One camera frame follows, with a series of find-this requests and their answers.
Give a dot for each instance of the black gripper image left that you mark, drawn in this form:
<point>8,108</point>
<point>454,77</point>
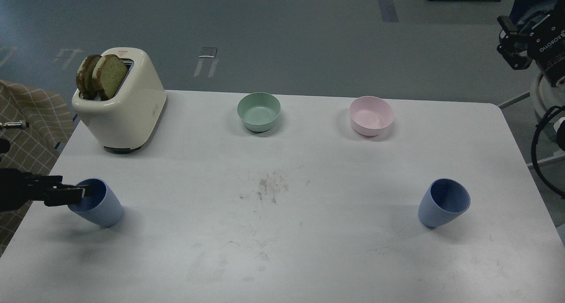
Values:
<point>16,188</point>

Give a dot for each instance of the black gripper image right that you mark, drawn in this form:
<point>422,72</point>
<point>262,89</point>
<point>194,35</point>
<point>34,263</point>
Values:
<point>546,48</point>

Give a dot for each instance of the blue cup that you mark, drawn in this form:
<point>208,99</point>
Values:
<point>101,206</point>
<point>444,201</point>

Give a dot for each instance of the white robot base right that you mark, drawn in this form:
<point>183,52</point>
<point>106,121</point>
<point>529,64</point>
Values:
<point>543,96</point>

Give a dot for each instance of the beige checkered cloth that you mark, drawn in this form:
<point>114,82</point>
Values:
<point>36,148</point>

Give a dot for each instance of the cream toaster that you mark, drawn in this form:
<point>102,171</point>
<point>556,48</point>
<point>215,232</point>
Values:
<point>125,122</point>

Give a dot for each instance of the toast slice back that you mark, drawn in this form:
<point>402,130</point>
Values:
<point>84,77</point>

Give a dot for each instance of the toast slice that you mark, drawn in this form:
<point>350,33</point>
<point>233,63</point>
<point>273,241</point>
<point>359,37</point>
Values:
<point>84,77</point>
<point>108,75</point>

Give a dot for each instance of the toast slice front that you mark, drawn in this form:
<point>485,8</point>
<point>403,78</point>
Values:
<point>108,75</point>

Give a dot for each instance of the pink bowl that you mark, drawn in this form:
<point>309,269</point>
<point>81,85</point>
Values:
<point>370,116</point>

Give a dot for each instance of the green bowl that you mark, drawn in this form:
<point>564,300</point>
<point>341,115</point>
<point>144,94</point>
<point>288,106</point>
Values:
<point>259,111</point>

